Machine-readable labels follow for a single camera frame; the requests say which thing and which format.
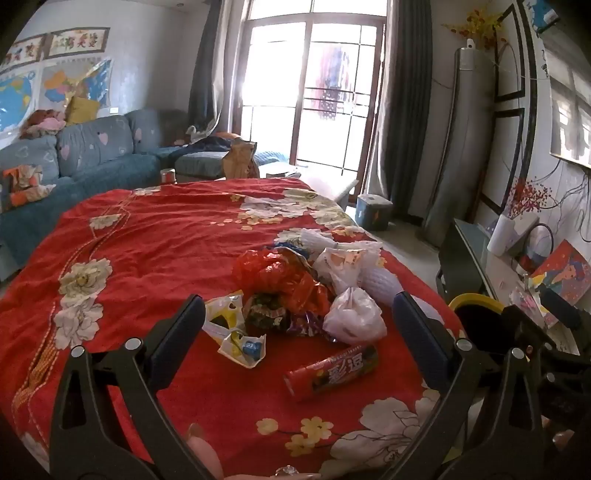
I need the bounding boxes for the yellow cushion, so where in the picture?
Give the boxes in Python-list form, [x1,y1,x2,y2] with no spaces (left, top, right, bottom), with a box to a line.
[65,96,100,125]

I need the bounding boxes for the white vase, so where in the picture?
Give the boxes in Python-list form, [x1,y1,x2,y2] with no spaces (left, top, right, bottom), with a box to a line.
[487,215,515,257]

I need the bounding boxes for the brown framed glass door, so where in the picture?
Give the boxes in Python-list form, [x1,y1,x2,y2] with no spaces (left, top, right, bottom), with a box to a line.
[231,0,389,171]

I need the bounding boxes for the clear bead organiser box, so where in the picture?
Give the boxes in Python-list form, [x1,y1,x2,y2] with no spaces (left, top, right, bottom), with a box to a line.
[508,281,541,319]

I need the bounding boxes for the red floral blanket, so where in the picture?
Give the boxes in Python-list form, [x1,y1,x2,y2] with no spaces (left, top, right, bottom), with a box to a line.
[0,178,467,480]

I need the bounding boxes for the blue storage stool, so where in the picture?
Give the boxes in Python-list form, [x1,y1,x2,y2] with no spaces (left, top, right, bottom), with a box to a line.
[355,194,394,232]

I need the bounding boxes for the red candy tube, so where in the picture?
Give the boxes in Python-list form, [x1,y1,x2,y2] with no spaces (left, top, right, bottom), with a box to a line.
[283,344,380,402]

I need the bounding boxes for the white bag with orange print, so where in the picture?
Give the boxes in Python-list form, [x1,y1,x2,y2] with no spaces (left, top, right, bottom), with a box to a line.
[314,244,384,296]

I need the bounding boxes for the colourful painting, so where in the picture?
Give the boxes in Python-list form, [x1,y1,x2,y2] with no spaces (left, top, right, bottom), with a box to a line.
[526,240,591,330]

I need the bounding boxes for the torn white wrapper blue print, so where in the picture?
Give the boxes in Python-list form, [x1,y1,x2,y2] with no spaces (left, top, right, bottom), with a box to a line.
[218,330,269,370]

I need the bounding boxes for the hanging laundry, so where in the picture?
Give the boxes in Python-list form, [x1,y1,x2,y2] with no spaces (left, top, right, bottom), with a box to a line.
[314,44,356,121]

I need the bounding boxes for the wall television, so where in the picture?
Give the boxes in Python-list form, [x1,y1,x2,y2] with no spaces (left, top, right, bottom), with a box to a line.
[536,9,591,169]

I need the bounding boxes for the red plastic bag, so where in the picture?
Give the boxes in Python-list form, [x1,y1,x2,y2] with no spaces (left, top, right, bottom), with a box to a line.
[231,249,331,319]

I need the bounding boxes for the green snack packet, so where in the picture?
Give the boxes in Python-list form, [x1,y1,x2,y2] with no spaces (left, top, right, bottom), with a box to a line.
[242,293,289,330]

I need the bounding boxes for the blue sofa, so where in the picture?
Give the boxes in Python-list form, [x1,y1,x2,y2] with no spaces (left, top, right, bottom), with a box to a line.
[0,108,287,268]

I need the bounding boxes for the knotted white plastic bag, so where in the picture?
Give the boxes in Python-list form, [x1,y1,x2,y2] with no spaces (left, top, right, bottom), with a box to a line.
[322,286,387,346]

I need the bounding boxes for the dark grey curtain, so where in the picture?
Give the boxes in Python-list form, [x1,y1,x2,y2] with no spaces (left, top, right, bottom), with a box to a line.
[187,0,245,134]
[365,0,435,227]

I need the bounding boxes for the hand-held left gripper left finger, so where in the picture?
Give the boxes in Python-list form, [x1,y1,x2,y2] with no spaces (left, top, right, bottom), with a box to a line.
[48,294,218,480]

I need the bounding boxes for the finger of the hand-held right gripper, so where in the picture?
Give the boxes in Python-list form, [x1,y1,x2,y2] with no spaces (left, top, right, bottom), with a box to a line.
[539,287,583,329]
[501,305,557,356]

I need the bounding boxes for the white and yellow wrapper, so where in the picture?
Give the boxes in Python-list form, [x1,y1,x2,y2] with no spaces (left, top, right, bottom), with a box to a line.
[202,290,245,344]

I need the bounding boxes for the dark television cabinet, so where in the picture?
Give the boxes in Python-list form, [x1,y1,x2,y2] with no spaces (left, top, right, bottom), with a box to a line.
[436,217,591,356]

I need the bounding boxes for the orange patterned cloth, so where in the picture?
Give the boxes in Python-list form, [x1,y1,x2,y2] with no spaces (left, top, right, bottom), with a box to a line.
[0,164,56,213]

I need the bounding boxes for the world map poster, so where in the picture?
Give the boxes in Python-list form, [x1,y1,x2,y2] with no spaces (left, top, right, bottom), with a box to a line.
[0,69,42,134]

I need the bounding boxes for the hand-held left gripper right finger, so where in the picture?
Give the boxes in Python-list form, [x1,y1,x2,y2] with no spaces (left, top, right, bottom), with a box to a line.
[383,291,557,480]

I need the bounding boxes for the person's left hand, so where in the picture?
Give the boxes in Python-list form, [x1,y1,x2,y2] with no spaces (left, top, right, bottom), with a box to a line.
[185,422,324,480]

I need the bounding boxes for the basket with black handle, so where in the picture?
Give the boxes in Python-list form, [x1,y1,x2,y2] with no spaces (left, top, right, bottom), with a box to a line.
[517,224,555,273]

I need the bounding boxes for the grey tower air conditioner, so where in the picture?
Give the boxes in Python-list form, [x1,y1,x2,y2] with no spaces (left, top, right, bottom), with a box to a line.
[422,44,502,247]

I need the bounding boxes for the red berry branches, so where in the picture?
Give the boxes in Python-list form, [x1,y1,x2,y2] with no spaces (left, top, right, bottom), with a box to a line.
[501,178,552,220]

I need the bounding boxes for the small pink toy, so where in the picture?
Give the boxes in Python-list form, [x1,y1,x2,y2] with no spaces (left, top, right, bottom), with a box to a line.
[286,311,331,337]

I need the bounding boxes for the grey coffee table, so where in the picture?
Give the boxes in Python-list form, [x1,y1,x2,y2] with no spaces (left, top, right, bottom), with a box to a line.
[265,161,361,206]

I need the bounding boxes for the framed calligraphy picture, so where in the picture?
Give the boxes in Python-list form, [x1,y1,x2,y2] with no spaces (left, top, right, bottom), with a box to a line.
[46,28,112,58]
[0,34,47,70]

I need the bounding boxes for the brown paper bag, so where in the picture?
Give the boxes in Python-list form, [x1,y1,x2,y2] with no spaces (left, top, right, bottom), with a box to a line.
[222,141,259,178]

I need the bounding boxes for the country map poster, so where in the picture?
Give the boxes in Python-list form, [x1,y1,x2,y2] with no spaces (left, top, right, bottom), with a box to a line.
[41,58,114,112]

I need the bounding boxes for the yellow rimmed black bin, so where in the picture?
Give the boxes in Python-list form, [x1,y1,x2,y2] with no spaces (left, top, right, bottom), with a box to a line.
[447,292,513,370]

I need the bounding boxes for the pile of clothes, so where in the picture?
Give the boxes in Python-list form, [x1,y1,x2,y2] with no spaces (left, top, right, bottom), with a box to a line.
[18,108,68,139]

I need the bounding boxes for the yellow artificial flowers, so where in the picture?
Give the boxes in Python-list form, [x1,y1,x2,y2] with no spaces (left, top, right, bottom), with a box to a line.
[441,4,509,51]

